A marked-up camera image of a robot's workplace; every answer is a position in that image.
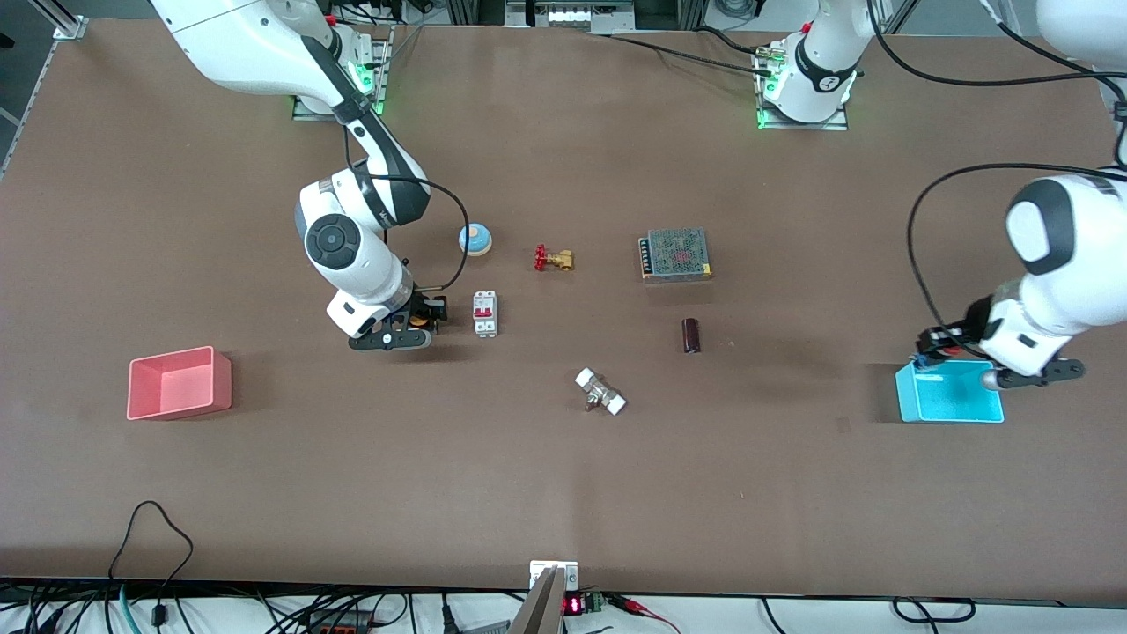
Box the cyan plastic box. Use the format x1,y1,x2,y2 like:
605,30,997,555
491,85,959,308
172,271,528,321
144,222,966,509
895,359,1005,424

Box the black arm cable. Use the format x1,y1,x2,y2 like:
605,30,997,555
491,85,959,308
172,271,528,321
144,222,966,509
345,123,473,293
867,0,1127,346

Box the white metal mounting bracket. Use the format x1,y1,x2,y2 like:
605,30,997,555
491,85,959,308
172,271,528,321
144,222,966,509
529,561,579,592

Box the red alligator clip lead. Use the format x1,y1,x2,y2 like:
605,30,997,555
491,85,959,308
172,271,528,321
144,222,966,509
608,594,683,634

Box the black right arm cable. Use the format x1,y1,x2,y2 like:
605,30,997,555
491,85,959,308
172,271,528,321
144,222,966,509
345,123,473,293

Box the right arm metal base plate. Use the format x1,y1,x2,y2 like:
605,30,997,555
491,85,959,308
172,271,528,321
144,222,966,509
292,25,394,122

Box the white power strip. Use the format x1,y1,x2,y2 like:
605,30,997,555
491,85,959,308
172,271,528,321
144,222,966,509
527,0,637,29

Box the aluminium table corner bracket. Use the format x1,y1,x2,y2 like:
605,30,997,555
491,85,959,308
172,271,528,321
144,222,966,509
26,0,89,41

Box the black cable across table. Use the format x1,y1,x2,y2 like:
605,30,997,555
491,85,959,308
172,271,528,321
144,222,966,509
608,33,777,77

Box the white capped metal pipe fitting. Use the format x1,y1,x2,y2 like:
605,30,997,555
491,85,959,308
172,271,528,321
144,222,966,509
575,368,628,416

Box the grey aluminium camera bar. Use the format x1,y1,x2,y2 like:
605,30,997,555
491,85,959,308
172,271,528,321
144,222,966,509
508,566,565,634

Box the thin black looped cable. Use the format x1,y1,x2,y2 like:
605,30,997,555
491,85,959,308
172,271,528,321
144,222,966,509
108,500,195,584

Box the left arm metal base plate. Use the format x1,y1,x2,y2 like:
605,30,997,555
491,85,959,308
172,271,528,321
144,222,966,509
755,44,850,132

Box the metal mesh power supply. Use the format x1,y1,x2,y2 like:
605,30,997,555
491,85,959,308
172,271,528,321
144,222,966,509
639,228,713,283

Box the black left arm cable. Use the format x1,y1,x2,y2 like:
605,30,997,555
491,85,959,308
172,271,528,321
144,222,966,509
867,0,1127,346

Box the pink plastic box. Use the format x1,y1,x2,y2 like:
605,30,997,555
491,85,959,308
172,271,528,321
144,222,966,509
127,346,233,421

